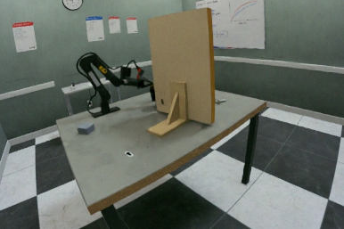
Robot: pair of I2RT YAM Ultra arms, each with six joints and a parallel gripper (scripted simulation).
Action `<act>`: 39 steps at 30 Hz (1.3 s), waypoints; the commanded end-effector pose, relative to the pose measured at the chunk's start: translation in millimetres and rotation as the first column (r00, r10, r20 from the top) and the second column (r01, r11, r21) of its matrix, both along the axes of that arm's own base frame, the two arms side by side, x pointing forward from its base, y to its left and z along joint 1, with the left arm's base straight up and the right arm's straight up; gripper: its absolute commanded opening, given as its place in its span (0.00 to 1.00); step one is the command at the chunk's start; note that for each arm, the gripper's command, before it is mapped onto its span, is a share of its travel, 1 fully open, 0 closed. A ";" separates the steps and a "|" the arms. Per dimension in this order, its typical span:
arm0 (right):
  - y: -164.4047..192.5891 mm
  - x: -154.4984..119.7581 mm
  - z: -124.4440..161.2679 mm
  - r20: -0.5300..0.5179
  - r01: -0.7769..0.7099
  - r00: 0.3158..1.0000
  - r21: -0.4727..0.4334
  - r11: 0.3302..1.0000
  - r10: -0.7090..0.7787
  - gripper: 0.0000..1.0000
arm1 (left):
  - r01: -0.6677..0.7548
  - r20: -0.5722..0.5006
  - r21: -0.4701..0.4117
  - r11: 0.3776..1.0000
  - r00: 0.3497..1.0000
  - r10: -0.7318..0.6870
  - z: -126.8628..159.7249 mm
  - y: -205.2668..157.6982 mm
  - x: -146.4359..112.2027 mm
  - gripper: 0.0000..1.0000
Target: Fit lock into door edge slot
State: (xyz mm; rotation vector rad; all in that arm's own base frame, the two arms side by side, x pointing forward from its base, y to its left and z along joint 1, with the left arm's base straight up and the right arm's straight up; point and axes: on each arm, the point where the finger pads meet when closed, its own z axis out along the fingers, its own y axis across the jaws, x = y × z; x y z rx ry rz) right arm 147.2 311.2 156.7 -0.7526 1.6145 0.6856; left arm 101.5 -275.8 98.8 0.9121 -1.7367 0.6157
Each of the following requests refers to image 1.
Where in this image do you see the black mortise lock with brass faceplate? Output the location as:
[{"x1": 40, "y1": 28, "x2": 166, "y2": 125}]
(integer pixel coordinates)
[{"x1": 150, "y1": 85, "x2": 156, "y2": 102}]

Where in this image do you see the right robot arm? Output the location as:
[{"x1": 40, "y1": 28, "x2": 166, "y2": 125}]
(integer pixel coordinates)
[{"x1": 79, "y1": 54, "x2": 131, "y2": 118}]

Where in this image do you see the white keyhole plate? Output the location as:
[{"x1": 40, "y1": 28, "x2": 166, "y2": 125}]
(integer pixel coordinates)
[{"x1": 125, "y1": 151, "x2": 134, "y2": 157}]

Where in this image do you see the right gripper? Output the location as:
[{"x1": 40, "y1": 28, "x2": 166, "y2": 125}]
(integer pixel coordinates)
[{"x1": 130, "y1": 68, "x2": 153, "y2": 89}]

